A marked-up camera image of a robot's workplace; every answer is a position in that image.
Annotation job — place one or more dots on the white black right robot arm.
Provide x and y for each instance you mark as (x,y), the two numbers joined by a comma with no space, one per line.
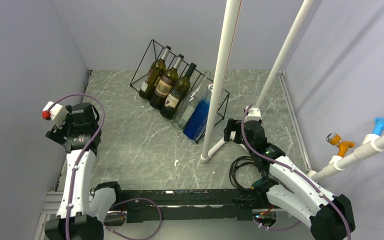
(282,184)

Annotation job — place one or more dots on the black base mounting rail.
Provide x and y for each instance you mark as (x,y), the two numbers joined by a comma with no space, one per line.
(137,206)

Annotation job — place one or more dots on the dark wine bottle black top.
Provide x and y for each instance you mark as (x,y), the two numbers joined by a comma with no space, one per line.
(177,93)

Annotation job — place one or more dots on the blue square glass bottle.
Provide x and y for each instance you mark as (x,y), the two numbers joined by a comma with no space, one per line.
(198,119)

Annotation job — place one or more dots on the white PVC pipe frame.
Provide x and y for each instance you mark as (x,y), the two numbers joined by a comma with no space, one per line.
(229,26)

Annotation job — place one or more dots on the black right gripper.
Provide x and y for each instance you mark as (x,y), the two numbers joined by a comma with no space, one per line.
(233,125)

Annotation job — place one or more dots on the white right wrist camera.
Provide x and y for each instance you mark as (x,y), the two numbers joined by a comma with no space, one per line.
(252,114)

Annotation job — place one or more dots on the clear glass bottle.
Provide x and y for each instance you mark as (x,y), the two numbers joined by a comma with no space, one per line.
(188,105)

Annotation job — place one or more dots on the black wire wine rack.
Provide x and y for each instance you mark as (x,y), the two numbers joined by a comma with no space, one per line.
(153,53)

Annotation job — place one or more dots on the white PVC side pipe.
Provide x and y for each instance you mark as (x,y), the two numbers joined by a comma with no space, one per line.
(363,152)

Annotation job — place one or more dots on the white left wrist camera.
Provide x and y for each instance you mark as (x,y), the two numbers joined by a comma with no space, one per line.
(58,114)

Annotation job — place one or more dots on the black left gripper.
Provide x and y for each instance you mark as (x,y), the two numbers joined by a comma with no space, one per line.
(58,134)

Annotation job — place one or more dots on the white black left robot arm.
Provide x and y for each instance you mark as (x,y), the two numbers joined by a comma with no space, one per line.
(79,216)

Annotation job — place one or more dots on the orange pipe valve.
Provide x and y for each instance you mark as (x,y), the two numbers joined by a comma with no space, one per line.
(343,146)

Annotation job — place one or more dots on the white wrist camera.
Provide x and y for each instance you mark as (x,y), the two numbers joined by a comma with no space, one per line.
(58,114)
(252,114)

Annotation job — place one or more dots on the dark wine bottle cream label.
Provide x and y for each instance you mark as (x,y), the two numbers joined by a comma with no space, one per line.
(155,71)

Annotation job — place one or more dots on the green wine bottle grey capsule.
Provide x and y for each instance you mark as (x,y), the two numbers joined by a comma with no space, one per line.
(165,84)

